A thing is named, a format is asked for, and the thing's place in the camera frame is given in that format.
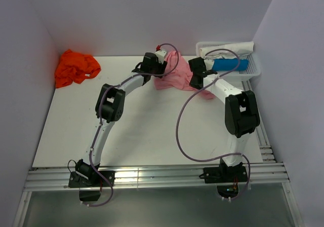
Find pink t shirt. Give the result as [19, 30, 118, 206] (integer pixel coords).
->
[154, 51, 215, 101]

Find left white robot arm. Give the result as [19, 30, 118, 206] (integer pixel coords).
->
[75, 49, 168, 186]

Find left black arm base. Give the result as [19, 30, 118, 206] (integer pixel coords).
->
[67, 160, 115, 204]

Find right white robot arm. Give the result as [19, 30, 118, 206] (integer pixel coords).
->
[188, 57, 260, 181]

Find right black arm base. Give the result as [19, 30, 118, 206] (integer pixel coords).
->
[198, 163, 249, 198]

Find rolled blue t shirt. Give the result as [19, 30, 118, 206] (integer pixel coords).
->
[212, 58, 249, 71]

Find rolled white t shirt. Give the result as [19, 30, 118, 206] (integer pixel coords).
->
[196, 41, 254, 60]

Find white plastic basket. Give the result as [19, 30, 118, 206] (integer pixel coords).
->
[196, 42, 261, 82]

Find orange t shirt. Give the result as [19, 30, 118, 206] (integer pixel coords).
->
[54, 49, 101, 89]

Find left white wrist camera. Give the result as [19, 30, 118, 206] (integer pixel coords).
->
[155, 45, 168, 64]

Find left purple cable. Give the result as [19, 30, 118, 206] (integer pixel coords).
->
[86, 43, 182, 208]

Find purple cable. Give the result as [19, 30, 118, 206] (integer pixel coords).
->
[176, 49, 251, 202]
[86, 43, 182, 208]

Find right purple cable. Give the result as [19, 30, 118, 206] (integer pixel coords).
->
[176, 49, 251, 202]

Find aluminium rail frame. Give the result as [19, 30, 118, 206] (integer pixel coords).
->
[12, 80, 304, 227]

